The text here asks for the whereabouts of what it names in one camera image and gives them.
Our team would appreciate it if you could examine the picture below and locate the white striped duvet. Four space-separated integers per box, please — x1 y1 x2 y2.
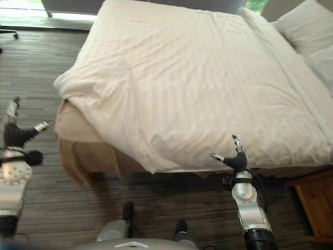
53 0 333 174

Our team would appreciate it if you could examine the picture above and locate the black office chair base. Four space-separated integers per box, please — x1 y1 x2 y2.
0 24 19 54

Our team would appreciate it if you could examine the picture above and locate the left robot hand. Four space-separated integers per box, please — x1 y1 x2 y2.
3 96 54 148

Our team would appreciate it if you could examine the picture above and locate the right robot leg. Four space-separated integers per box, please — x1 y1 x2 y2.
173 220 201 250

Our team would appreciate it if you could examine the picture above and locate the bed with beige skirt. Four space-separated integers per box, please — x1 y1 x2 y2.
55 100 333 186

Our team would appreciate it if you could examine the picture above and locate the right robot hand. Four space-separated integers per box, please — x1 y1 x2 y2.
209 134 248 171

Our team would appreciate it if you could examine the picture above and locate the white pillow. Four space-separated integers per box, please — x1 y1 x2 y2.
275 0 333 55
303 46 333 92

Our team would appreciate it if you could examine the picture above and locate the silver robot torso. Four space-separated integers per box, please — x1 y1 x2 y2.
70 238 183 250

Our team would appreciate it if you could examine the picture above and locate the wooden nightstand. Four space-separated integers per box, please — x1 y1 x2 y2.
285 170 333 244

